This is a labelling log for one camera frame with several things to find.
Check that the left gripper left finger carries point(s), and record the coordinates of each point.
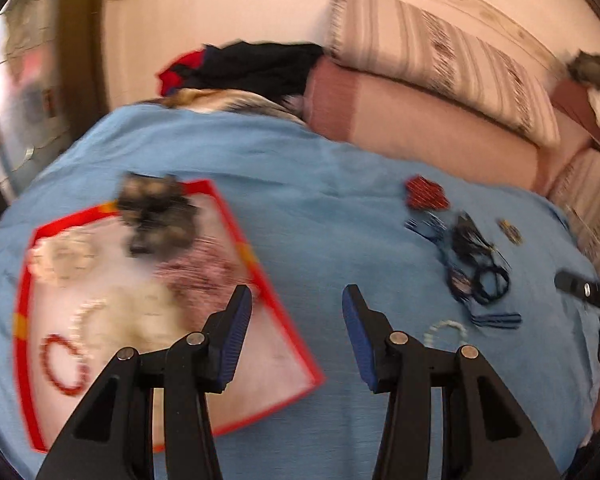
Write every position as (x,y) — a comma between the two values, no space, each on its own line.
(109,434)

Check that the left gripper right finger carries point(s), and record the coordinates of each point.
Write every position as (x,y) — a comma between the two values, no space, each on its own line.
(486,433)

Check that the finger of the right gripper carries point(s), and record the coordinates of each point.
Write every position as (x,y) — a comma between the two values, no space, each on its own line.
(578,286)

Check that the cream dotted scrunchie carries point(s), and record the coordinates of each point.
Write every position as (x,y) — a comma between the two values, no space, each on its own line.
(147,318)

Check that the red jewelry box tray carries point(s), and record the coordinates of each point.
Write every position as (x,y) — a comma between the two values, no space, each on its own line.
(82,297)

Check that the red plaid scrunchie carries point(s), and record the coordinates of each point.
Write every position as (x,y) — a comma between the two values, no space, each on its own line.
(201,280)

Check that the white black-dotted scrunchie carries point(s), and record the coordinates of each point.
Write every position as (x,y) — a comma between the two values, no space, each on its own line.
(63,258)

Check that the dark grey sheer scrunchie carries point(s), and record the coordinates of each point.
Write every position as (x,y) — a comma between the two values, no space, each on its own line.
(162,219)

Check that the striped floral pillow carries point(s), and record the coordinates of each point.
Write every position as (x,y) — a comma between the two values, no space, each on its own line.
(577,192)
(399,41)

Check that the blue towel blanket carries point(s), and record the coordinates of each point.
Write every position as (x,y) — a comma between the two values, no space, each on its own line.
(320,216)

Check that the black hair claw clip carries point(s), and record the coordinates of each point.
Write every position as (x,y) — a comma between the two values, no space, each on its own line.
(468,243)

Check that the red dotted hair bow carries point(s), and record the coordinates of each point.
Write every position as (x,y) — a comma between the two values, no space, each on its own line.
(423,194)

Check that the pink quilted bolster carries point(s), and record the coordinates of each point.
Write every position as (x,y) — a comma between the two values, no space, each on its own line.
(402,122)

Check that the gold patterned scarf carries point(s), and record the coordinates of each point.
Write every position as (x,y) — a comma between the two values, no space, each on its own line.
(208,101)

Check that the wooden glass door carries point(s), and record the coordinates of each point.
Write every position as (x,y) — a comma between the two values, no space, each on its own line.
(52,84)

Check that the black and red clothes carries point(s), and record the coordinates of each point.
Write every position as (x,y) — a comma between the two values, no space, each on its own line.
(267,69)

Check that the blue striped strap watch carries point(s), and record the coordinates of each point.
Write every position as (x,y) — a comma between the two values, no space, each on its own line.
(477,288)

